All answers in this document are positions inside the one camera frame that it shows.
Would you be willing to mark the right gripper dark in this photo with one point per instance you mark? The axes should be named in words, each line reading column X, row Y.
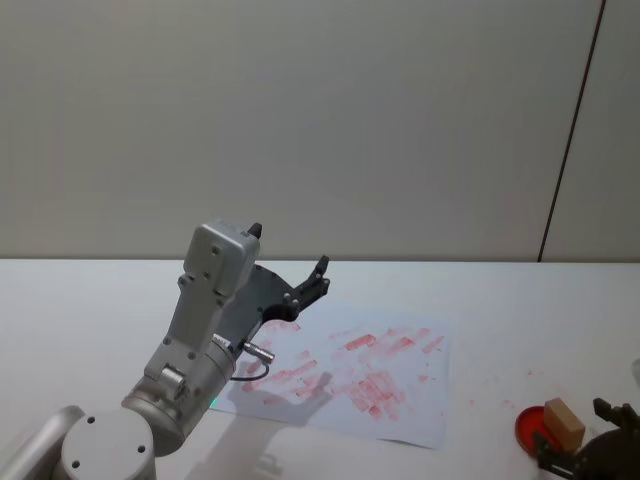
column 612, row 457

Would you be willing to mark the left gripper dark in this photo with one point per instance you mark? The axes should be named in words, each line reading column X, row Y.
column 260, row 295

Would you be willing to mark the small wooden stamp block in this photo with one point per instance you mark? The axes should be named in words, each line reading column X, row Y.
column 564, row 424

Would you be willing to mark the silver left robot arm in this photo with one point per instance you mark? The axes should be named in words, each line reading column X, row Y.
column 190, row 320

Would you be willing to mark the round red ink pad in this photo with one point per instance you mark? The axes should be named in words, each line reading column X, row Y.
column 531, row 427

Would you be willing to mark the white paper with red marks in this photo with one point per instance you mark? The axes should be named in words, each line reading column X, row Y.
column 380, row 360

